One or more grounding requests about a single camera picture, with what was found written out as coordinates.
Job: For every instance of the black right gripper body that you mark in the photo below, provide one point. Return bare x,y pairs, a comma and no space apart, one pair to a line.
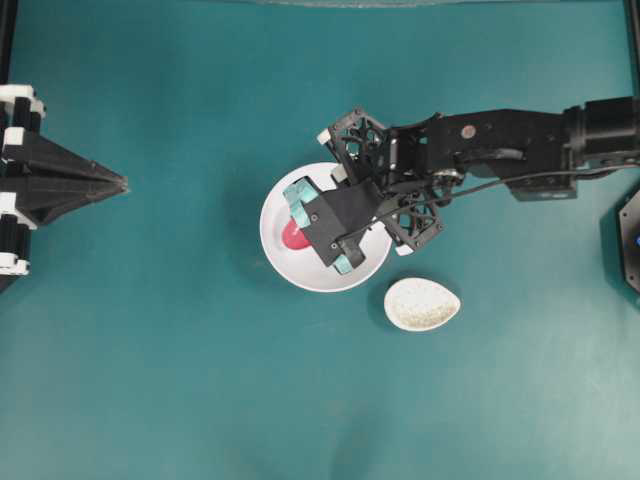
411,200

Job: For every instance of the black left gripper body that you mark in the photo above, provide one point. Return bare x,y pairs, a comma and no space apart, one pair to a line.
21,112

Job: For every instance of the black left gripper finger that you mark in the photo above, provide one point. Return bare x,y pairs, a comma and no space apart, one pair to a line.
40,205
37,153

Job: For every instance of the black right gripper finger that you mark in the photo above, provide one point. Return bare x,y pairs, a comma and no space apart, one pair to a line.
354,173

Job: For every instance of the pink ceramic spoon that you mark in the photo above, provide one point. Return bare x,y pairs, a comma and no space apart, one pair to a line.
293,237

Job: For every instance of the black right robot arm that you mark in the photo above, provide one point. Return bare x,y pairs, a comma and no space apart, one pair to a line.
536,155

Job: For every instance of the large white bowl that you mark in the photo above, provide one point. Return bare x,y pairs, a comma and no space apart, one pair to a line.
303,268

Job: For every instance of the speckled egg-shaped small dish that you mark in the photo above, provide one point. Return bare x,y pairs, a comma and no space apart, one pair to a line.
419,305

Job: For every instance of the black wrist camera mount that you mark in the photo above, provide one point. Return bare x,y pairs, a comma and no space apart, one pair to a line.
334,221

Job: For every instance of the black aluminium frame rail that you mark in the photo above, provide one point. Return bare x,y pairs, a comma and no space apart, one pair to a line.
8,16

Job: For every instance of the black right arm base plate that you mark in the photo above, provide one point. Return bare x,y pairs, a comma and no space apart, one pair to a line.
619,231

